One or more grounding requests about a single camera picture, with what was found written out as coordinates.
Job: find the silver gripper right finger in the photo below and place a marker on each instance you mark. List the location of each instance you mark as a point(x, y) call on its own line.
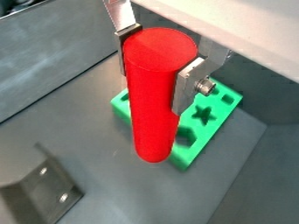
point(194, 77)

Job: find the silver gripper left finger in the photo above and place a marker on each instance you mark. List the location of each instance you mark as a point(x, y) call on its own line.
point(122, 15)

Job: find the red cylinder peg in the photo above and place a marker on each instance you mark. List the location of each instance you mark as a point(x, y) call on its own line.
point(157, 52)

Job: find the green shape sorter board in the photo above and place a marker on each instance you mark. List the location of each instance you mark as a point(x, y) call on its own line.
point(200, 121)

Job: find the grey metal bracket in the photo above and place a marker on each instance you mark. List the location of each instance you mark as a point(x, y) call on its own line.
point(45, 194)

